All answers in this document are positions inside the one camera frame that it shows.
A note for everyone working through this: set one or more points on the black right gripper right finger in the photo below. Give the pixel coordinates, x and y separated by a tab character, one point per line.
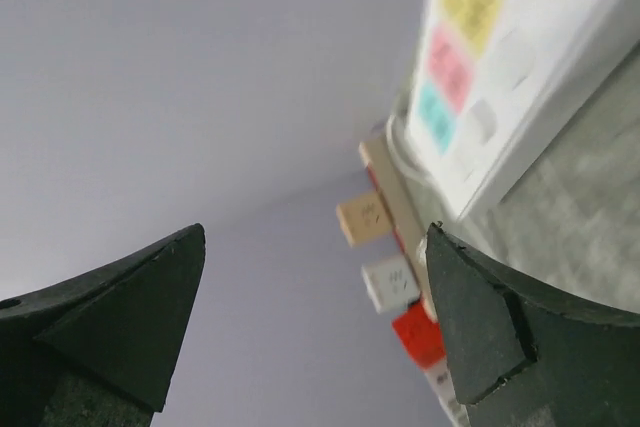
524	353

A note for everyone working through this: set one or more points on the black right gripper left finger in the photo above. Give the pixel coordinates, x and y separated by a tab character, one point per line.
100	349

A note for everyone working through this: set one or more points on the white triangular power strip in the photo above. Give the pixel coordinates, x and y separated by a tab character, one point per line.
439	378

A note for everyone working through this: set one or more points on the red cube plug adapter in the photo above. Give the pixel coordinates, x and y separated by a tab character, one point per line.
420	336

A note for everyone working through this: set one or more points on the white multicolour power strip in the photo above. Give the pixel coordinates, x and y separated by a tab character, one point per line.
497	80

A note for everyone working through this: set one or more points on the white fruit print plug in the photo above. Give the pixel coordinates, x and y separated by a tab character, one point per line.
390	283

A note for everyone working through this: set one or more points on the wooden cube plug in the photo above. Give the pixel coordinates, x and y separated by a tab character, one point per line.
364	218

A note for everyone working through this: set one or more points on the wooden power strip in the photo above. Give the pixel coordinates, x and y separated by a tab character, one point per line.
408	227

